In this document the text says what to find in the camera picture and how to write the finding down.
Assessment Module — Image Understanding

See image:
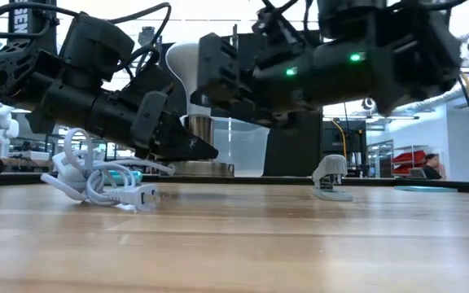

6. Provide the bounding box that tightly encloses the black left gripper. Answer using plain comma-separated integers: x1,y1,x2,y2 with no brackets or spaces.
87,90,220,162

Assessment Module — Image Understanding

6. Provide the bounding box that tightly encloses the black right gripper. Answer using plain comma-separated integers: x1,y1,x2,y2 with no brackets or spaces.
188,32,325,125

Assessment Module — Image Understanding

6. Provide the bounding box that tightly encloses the brass lamp socket base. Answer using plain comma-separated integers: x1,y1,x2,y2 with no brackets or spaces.
168,114,235,178

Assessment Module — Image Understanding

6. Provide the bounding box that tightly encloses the white lightbulb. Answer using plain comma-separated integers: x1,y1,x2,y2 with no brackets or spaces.
164,40,214,120

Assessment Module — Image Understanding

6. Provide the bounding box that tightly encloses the white power cord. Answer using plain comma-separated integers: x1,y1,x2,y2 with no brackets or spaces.
40,127,178,212

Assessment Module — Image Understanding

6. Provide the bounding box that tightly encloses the teal calculator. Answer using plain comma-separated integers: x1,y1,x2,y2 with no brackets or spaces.
103,169,143,186

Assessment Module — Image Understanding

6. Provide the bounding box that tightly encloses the clear plastic bin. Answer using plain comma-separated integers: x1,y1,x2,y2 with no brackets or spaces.
213,117,271,177

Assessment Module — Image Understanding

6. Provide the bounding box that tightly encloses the black room divider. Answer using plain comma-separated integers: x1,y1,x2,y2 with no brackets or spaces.
156,24,325,177

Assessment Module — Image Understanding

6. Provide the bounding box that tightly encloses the grey stapler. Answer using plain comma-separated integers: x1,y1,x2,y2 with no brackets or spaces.
311,154,354,202

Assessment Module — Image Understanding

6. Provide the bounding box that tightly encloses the black equipment rack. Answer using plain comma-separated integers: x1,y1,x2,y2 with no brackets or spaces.
322,119,368,177

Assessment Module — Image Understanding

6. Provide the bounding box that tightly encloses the shelf with red bins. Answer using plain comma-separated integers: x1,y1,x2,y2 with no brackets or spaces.
392,145,430,178

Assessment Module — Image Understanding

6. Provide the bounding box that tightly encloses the person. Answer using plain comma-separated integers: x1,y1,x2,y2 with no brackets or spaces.
421,153,444,181

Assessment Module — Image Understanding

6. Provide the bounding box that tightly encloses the blue sticky note pad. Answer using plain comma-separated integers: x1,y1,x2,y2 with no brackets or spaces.
394,185,458,193

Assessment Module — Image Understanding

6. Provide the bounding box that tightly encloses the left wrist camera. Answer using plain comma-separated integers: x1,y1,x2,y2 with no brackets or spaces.
116,63,175,107

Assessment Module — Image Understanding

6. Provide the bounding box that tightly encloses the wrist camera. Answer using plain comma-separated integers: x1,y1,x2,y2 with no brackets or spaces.
116,63,175,107
254,3,317,68

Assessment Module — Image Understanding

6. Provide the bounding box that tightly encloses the black aluminium table frame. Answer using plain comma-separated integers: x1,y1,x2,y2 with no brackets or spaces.
0,171,469,195

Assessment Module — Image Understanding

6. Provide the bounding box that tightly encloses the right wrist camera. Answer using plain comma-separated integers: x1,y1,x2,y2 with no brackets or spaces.
254,3,317,68

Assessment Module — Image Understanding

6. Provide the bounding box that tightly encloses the thin yellow cable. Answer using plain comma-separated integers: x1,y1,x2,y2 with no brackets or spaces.
327,117,348,160

